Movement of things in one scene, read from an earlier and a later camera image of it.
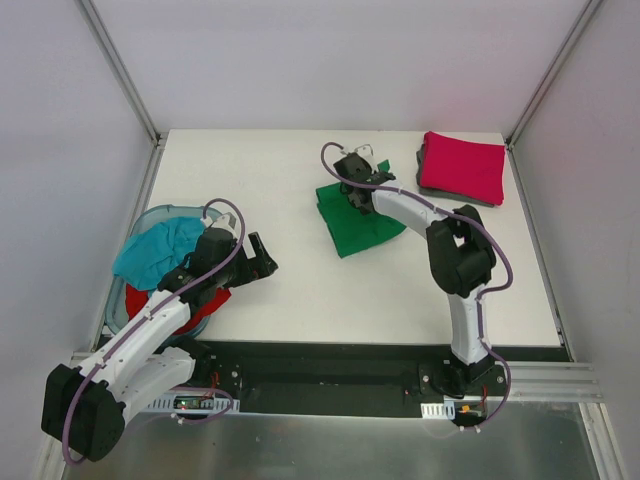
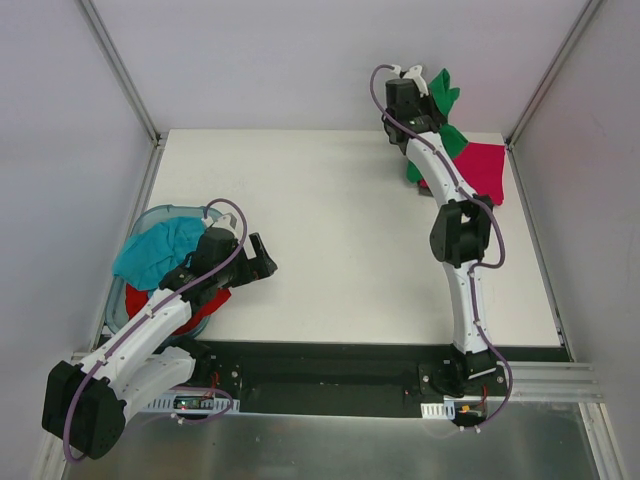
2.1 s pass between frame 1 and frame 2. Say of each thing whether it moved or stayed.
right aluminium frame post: stayed
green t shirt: moved
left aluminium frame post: stayed
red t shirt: stayed
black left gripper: stayed
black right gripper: moved
